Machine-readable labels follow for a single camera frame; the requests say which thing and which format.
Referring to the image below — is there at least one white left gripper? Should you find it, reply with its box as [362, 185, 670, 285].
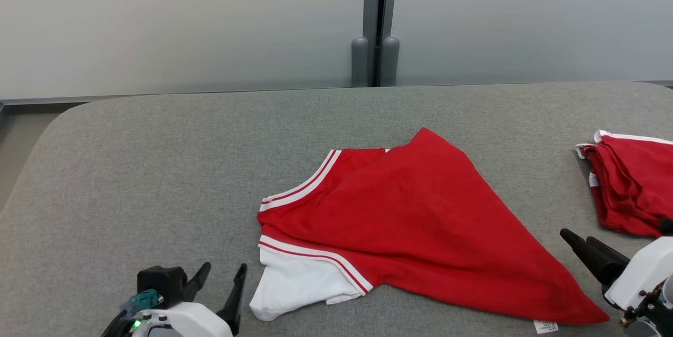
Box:
[131, 262, 248, 337]

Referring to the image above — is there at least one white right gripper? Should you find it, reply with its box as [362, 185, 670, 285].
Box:
[560, 228, 673, 311]

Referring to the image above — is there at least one red shirt with white sleeves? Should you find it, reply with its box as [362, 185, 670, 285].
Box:
[250, 127, 610, 334]

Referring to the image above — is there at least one grey rounded partition foot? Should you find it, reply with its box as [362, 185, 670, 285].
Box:
[381, 36, 400, 87]
[351, 37, 369, 88]

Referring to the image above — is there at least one teal left camera connector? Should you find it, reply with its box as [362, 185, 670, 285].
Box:
[120, 289, 161, 318]

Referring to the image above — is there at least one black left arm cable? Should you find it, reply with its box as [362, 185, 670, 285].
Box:
[100, 310, 129, 337]

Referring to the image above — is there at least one grey partition base rail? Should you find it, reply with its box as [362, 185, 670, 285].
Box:
[0, 86, 363, 106]

